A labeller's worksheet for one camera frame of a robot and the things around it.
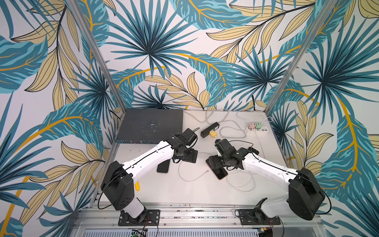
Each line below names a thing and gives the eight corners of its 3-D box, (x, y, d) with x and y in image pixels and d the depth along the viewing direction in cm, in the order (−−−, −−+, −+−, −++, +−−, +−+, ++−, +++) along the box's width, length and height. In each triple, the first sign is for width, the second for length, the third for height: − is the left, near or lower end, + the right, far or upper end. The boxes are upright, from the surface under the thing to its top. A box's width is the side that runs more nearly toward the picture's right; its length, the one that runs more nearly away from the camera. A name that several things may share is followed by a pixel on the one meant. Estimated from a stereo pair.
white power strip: (247, 132, 110) (248, 129, 107) (246, 128, 112) (247, 126, 109) (267, 132, 110) (269, 129, 108) (266, 129, 112) (267, 126, 109)
